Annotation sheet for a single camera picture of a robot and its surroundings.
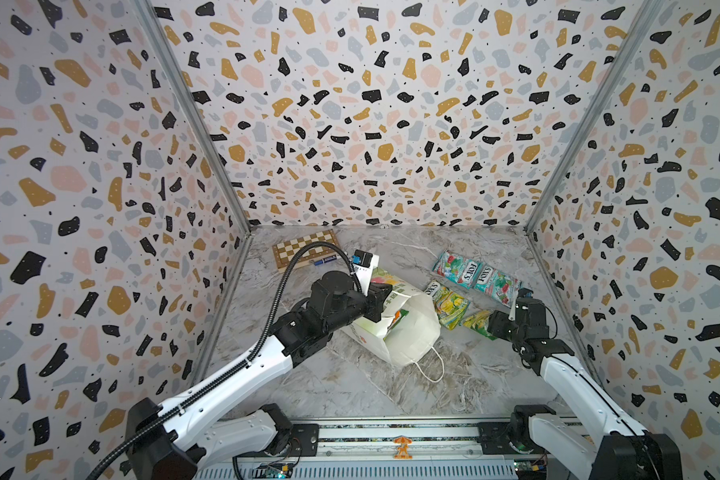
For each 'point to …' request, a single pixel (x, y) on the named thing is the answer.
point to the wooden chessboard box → (285, 252)
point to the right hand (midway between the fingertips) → (497, 312)
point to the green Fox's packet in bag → (398, 316)
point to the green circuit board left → (274, 473)
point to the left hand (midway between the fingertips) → (393, 283)
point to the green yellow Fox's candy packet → (450, 306)
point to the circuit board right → (531, 469)
